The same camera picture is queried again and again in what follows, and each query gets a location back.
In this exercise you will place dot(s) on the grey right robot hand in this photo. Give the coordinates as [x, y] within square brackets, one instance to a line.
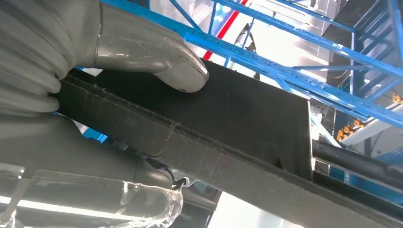
[141, 47]

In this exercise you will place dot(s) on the blue metal shelf rack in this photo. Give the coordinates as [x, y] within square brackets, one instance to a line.
[252, 53]
[355, 63]

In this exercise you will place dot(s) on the red barrier belt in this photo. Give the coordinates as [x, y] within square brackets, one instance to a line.
[225, 28]

